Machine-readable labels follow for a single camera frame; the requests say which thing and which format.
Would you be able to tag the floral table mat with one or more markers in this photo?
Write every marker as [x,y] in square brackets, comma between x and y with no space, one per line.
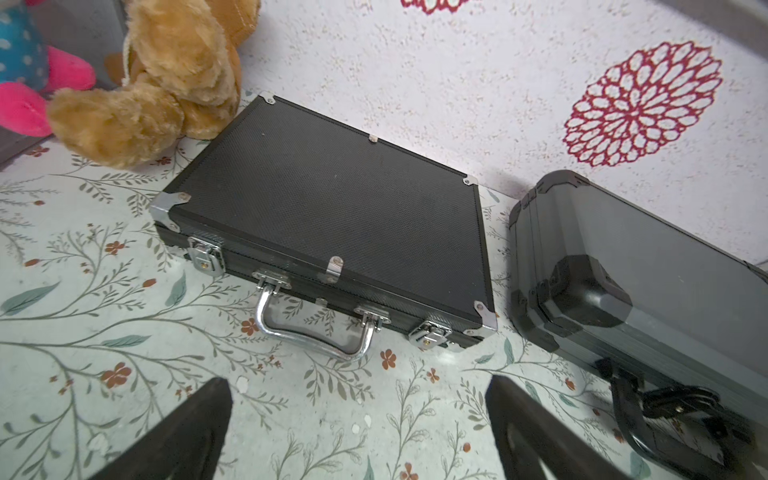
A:
[104,333]

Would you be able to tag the brown teddy bear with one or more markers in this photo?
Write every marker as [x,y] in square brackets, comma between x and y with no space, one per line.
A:
[179,75]

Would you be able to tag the black poker case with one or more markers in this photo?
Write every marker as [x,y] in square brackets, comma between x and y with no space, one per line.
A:
[300,203]

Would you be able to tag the grey poker case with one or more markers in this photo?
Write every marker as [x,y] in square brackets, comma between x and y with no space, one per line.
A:
[676,326]

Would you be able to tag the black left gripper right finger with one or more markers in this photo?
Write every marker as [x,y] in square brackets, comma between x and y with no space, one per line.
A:
[531,441]

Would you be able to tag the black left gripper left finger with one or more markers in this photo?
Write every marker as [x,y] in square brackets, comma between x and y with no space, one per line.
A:
[187,444]

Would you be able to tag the upper pink white plush doll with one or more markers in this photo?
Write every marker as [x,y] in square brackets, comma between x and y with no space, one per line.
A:
[30,69]

